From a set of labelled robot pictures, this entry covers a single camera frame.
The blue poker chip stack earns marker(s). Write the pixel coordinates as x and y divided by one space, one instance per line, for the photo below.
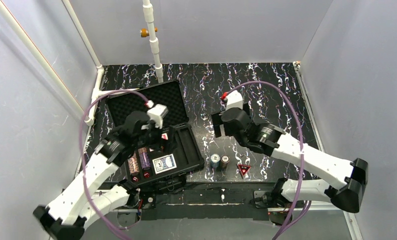
215 160

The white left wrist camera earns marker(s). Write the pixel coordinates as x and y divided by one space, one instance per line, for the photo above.
157 114

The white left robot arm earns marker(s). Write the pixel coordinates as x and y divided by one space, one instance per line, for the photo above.
74 210

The white-blue chip stack in case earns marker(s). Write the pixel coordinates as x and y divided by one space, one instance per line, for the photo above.
133 165

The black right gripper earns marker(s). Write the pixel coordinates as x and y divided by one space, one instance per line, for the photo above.
218 124

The black foam-lined poker case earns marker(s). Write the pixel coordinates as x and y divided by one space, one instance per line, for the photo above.
187 153

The red playing card deck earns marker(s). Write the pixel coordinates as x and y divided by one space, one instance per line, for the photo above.
165 136

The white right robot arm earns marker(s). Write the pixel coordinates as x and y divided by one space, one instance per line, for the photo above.
341 182

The red die right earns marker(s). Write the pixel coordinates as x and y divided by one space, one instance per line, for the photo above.
146 174

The orange-purple chip stack in case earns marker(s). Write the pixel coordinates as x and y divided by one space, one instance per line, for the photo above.
144 158

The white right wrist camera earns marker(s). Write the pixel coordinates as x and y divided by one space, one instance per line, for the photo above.
233 100

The white pvc pole with orange knob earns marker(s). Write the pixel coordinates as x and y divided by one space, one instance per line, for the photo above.
148 12

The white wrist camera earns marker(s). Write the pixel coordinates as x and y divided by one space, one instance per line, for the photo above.
157 114
233 100

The white pvc frame pipe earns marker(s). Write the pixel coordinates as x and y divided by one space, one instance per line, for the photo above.
86 116

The red triangle dealer button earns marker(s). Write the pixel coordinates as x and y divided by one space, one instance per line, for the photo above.
243 169

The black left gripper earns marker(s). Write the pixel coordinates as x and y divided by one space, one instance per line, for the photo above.
157 133

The brown poker chip stack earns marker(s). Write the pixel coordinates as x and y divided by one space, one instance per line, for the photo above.
224 161

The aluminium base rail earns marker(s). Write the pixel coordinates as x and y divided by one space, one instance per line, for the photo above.
196 202

